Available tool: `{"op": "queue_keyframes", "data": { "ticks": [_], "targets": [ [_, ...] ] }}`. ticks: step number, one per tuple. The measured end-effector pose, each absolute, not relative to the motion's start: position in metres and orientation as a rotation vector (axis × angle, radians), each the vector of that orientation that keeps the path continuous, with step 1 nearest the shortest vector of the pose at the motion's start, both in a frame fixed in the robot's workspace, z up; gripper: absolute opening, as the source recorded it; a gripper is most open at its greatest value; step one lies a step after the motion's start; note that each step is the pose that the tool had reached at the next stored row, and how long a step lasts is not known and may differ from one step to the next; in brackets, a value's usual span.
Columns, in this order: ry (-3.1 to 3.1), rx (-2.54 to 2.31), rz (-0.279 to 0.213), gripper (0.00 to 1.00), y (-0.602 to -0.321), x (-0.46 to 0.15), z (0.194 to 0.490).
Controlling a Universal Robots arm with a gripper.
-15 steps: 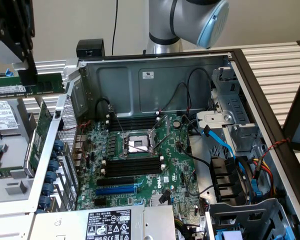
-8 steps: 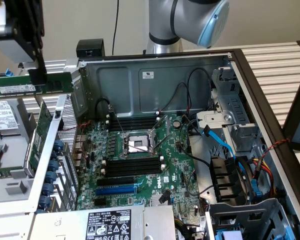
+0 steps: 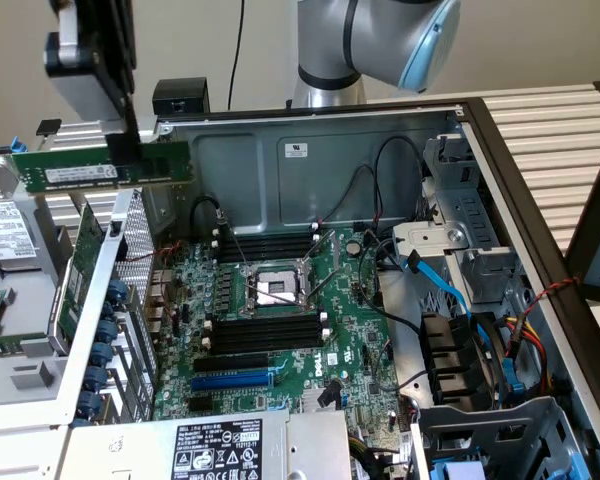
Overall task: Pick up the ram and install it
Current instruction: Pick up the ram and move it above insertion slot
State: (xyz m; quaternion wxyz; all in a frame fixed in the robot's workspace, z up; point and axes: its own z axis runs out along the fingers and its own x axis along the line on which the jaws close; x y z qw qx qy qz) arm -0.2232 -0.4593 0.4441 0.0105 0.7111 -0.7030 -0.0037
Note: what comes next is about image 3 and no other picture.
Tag silver finned chipset heatsink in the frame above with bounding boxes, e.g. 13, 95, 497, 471
302, 387, 342, 414

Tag RAM slot white latches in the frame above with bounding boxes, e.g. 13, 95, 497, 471
211, 234, 321, 256
201, 327, 332, 358
211, 223, 319, 243
203, 310, 330, 341

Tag blue plastic latch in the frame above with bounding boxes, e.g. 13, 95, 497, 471
499, 357, 526, 397

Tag green RAM stick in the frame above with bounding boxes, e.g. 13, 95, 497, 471
0, 335, 49, 359
10, 141, 191, 194

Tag metal socket cover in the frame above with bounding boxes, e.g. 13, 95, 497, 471
300, 229, 341, 302

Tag silver hard disk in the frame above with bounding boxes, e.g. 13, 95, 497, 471
0, 155, 44, 274

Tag silver power supply unit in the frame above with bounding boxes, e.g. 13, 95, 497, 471
69, 409, 351, 480

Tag dark framed monitor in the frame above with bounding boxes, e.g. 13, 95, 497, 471
563, 132, 600, 306

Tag white label sticker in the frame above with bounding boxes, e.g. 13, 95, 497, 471
277, 139, 311, 160

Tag hanging black cable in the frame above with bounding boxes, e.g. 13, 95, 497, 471
228, 0, 247, 109

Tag short black expansion slot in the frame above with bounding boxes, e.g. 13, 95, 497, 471
188, 396, 217, 417

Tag silver hard drive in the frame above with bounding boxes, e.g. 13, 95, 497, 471
0, 144, 76, 411

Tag open silver PC case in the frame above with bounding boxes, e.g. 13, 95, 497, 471
49, 97, 600, 480

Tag thick black power cable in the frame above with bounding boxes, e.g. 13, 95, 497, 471
189, 196, 227, 236

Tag thin black wire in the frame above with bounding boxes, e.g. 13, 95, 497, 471
323, 164, 381, 224
372, 135, 427, 236

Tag thin metal locking lever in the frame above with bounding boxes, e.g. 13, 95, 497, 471
245, 282, 304, 306
217, 210, 255, 270

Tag RAM slot black latches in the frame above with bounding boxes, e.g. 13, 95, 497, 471
213, 314, 323, 332
212, 329, 325, 350

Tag light blue SATA wire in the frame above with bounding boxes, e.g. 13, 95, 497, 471
403, 251, 491, 361

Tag CPU socket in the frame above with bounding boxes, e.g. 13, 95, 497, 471
239, 259, 321, 317

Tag silver metal disk bay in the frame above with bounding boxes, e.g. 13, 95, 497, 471
392, 133, 521, 306

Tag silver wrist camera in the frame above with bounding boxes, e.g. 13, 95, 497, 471
43, 4, 131, 124

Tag green graphics card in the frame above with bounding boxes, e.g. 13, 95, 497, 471
48, 192, 106, 357

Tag green Dell motherboard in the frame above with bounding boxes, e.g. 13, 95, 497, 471
152, 227, 406, 451

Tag blue plastic block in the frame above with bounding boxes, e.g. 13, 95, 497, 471
432, 459, 487, 480

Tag red yellow orange wire bundle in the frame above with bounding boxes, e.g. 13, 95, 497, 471
502, 313, 551, 396

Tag red black twisted wire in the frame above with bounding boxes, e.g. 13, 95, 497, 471
154, 239, 187, 321
524, 276, 581, 326

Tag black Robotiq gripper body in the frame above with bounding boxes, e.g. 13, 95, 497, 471
73, 0, 138, 101

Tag blue expansion slot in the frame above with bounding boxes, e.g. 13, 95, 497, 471
189, 367, 287, 395

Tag grey metal drive cage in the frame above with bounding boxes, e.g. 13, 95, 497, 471
410, 396, 584, 480

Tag black box with port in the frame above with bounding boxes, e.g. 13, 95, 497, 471
152, 77, 211, 117

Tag black wire plug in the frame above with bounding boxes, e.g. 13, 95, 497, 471
319, 379, 342, 409

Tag long black expansion slot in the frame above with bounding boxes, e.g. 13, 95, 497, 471
193, 351, 270, 375

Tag yellow black braided cable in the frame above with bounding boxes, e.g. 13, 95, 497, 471
348, 432, 381, 471

